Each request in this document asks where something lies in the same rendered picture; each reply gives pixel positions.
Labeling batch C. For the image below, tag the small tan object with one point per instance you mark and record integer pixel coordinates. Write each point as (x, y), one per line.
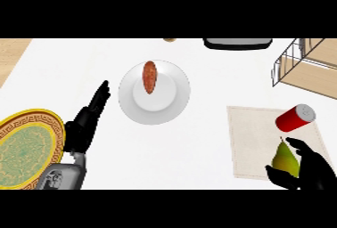
(169, 39)

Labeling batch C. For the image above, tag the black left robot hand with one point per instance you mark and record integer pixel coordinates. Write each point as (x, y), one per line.
(87, 124)

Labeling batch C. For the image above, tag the white plate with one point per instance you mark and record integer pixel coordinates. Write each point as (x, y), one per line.
(155, 92)

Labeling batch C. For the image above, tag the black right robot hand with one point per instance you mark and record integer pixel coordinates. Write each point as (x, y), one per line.
(314, 172)

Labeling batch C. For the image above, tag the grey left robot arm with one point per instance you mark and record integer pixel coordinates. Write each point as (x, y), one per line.
(64, 175)

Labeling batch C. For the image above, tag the grey black appliance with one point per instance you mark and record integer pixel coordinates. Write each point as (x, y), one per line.
(237, 43)

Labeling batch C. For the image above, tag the green pear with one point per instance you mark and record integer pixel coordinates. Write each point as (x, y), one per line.
(285, 160)

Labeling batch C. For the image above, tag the yellow patterned plate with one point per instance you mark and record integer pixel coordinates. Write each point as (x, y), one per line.
(26, 148)

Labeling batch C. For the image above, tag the red can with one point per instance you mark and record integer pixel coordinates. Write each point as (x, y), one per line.
(293, 118)

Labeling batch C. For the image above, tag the orange sweet potato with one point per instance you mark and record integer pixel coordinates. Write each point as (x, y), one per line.
(150, 76)

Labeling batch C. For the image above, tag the beige placemat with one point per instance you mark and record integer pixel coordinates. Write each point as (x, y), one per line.
(259, 139)

